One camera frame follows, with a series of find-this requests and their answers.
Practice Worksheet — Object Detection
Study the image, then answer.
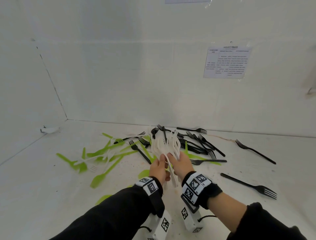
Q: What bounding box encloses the person's right hand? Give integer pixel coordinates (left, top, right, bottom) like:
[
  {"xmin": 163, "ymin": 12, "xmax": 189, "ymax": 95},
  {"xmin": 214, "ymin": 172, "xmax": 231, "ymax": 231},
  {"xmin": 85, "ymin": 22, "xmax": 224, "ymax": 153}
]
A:
[{"xmin": 168, "ymin": 151, "xmax": 196, "ymax": 181}]

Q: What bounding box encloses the person's left hand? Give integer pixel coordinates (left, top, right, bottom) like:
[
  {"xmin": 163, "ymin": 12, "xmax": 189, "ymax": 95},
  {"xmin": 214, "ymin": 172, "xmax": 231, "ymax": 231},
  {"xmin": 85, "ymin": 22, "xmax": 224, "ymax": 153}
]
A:
[{"xmin": 149, "ymin": 153, "xmax": 171, "ymax": 185}]

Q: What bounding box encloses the stack of white forks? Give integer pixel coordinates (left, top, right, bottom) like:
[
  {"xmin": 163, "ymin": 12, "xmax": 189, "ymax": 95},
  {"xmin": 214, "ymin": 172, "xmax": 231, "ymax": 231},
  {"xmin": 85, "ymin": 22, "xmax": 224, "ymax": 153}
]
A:
[
  {"xmin": 150, "ymin": 133, "xmax": 178, "ymax": 187},
  {"xmin": 168, "ymin": 130, "xmax": 182, "ymax": 159}
]

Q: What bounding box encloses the pile of plastic cutlery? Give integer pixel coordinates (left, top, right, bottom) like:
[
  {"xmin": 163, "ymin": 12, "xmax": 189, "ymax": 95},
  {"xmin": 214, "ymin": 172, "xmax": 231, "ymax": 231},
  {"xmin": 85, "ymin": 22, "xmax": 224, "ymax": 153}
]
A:
[{"xmin": 55, "ymin": 132, "xmax": 223, "ymax": 206}]

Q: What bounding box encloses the pile of white plastic forks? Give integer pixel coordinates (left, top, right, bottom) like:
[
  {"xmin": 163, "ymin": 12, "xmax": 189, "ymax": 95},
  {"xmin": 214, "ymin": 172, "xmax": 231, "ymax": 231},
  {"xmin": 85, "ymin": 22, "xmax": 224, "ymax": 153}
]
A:
[{"xmin": 74, "ymin": 131, "xmax": 148, "ymax": 173}]

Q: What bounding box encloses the pile of black plastic forks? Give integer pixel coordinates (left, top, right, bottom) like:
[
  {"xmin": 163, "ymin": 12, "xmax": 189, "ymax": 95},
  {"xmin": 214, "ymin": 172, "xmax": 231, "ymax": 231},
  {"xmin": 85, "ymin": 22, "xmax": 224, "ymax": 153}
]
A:
[{"xmin": 113, "ymin": 124, "xmax": 278, "ymax": 200}]

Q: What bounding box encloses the person's left forearm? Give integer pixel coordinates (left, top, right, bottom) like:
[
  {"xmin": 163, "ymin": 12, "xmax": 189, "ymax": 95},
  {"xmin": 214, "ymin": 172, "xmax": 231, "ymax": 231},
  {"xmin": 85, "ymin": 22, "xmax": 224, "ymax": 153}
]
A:
[{"xmin": 49, "ymin": 184, "xmax": 161, "ymax": 240}]

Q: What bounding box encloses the black marker left wrist band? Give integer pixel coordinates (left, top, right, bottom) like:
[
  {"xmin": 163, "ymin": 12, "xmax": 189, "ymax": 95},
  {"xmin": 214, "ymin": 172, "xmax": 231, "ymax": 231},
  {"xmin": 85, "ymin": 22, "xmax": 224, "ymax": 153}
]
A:
[{"xmin": 134, "ymin": 177, "xmax": 165, "ymax": 218}]

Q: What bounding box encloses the black marker wrist band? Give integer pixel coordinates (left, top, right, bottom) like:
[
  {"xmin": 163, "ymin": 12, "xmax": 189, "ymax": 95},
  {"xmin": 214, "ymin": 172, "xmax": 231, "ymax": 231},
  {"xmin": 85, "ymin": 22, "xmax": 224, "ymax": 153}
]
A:
[
  {"xmin": 181, "ymin": 172, "xmax": 223, "ymax": 209},
  {"xmin": 134, "ymin": 177, "xmax": 165, "ymax": 218}
]

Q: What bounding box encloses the black marker right wrist band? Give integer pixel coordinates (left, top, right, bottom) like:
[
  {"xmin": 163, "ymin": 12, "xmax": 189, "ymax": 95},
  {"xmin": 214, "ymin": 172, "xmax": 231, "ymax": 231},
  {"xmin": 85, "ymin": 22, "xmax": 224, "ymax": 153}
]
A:
[{"xmin": 181, "ymin": 172, "xmax": 223, "ymax": 209}]

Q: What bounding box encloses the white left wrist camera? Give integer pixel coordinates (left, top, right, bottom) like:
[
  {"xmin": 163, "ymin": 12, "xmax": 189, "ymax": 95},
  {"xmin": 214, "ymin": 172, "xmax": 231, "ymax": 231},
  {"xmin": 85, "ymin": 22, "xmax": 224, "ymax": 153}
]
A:
[{"xmin": 147, "ymin": 210, "xmax": 172, "ymax": 240}]

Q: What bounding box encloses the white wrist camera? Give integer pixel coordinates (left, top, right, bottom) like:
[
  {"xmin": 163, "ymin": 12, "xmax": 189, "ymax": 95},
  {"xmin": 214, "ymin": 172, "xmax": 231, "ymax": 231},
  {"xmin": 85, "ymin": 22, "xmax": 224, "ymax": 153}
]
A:
[
  {"xmin": 181, "ymin": 207, "xmax": 204, "ymax": 233},
  {"xmin": 147, "ymin": 210, "xmax": 172, "ymax": 240}
]

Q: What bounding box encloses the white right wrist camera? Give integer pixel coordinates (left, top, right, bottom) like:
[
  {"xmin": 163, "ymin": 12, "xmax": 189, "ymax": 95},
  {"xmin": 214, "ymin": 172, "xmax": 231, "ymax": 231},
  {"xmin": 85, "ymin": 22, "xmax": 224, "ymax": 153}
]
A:
[{"xmin": 181, "ymin": 207, "xmax": 204, "ymax": 233}]

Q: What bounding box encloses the printed paper wall notice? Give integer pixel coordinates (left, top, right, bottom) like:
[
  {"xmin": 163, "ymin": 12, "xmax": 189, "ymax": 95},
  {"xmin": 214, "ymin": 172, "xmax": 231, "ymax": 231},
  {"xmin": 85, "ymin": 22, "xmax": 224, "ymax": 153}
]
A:
[
  {"xmin": 165, "ymin": 0, "xmax": 210, "ymax": 4},
  {"xmin": 203, "ymin": 45, "xmax": 251, "ymax": 79}
]

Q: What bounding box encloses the small white wall clip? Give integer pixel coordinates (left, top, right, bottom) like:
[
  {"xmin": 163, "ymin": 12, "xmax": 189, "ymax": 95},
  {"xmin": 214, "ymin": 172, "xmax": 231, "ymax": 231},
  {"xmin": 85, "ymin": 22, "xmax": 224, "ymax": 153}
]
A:
[{"xmin": 40, "ymin": 126, "xmax": 60, "ymax": 134}]

